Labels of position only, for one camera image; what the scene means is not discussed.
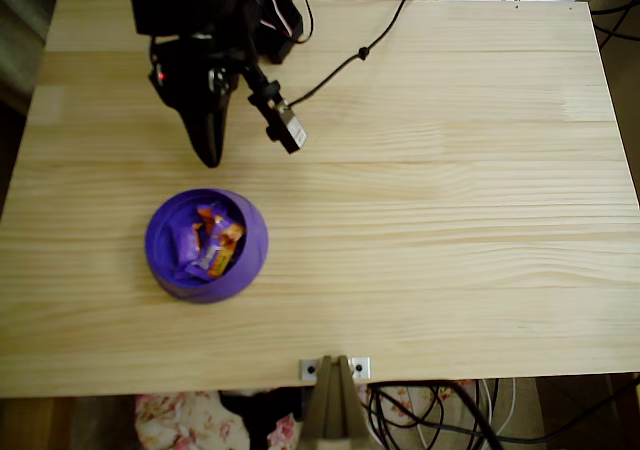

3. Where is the thin black cable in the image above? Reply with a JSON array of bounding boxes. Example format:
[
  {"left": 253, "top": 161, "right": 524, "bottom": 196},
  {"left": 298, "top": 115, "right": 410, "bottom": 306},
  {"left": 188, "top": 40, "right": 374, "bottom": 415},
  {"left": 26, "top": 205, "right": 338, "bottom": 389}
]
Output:
[
  {"left": 368, "top": 380, "right": 640, "bottom": 450},
  {"left": 591, "top": 0, "right": 640, "bottom": 64}
]

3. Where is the black power cable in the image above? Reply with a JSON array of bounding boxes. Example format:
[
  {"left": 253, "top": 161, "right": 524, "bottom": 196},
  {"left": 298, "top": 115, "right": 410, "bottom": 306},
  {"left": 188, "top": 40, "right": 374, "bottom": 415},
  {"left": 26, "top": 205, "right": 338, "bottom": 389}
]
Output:
[{"left": 297, "top": 0, "right": 335, "bottom": 44}]

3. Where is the silver metal bracket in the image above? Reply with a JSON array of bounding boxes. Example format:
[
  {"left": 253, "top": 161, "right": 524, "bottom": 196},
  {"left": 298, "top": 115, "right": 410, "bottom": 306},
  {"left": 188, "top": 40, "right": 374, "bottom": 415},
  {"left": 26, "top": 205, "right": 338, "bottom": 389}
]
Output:
[{"left": 298, "top": 355, "right": 373, "bottom": 382}]

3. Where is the black bulky item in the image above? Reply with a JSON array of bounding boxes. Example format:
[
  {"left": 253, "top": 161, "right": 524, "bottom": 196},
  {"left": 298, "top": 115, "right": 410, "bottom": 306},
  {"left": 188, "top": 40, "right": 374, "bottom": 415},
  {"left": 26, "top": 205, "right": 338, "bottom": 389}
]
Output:
[{"left": 218, "top": 387, "right": 305, "bottom": 450}]

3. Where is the white cable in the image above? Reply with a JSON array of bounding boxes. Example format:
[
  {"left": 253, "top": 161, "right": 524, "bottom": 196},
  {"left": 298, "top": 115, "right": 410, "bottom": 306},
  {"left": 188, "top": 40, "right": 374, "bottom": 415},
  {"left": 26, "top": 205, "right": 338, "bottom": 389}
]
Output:
[{"left": 414, "top": 377, "right": 519, "bottom": 450}]

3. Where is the purple plastic bowl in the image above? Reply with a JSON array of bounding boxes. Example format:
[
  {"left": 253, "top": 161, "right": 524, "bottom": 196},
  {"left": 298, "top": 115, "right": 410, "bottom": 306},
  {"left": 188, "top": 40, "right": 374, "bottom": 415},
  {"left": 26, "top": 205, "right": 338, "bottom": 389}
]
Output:
[{"left": 143, "top": 188, "right": 270, "bottom": 305}]

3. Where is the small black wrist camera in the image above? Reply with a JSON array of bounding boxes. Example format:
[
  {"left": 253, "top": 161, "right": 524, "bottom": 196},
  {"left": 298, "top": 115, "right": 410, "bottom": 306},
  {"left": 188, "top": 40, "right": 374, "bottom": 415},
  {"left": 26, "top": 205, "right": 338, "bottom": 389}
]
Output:
[{"left": 247, "top": 82, "right": 308, "bottom": 156}]

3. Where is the floral pink white cloth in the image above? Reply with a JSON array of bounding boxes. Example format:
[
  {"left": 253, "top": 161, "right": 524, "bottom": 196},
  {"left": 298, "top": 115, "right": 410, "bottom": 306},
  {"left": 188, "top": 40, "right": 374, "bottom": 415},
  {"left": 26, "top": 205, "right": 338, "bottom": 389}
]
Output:
[{"left": 133, "top": 379, "right": 479, "bottom": 450}]

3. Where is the grey curtain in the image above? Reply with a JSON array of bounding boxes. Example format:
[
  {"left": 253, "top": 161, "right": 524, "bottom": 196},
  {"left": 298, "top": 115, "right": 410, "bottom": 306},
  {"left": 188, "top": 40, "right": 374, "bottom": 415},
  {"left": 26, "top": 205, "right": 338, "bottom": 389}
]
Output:
[{"left": 0, "top": 0, "right": 131, "bottom": 116}]

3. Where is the black camera usb cable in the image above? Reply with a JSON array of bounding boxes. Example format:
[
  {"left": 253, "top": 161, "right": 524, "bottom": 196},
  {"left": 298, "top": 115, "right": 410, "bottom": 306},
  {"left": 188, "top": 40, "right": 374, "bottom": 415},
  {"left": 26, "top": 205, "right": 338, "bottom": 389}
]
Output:
[{"left": 287, "top": 0, "right": 421, "bottom": 109}]

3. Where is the white arm servo wire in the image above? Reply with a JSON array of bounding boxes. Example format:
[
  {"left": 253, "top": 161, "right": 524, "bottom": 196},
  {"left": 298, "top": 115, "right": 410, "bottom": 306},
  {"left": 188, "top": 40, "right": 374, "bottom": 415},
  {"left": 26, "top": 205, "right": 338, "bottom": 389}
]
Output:
[{"left": 234, "top": 0, "right": 296, "bottom": 36}]

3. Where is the thick black cable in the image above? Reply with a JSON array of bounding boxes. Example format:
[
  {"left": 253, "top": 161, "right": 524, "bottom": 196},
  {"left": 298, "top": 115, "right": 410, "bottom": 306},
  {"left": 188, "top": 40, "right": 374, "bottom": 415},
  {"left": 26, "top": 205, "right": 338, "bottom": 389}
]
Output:
[{"left": 366, "top": 377, "right": 506, "bottom": 450}]

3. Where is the tan camera stand post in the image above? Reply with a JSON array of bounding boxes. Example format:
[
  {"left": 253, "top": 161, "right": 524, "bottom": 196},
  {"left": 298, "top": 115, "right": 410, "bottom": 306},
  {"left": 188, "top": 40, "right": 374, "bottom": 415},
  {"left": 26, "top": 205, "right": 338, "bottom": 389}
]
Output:
[{"left": 298, "top": 353, "right": 375, "bottom": 450}]

